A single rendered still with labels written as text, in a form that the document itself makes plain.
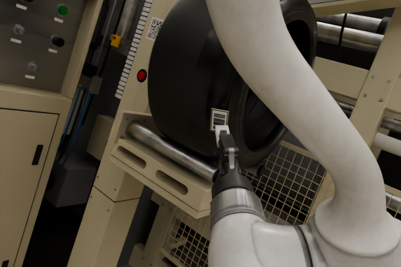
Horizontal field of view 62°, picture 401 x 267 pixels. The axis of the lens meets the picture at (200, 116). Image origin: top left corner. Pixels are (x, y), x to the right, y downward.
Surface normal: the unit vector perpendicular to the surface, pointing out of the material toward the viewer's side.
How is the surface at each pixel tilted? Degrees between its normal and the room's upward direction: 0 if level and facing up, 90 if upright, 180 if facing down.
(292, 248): 38
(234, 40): 130
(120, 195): 90
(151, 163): 90
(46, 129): 90
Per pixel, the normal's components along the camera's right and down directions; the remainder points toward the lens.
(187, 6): -0.38, -0.43
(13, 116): 0.77, 0.35
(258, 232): 0.04, -0.89
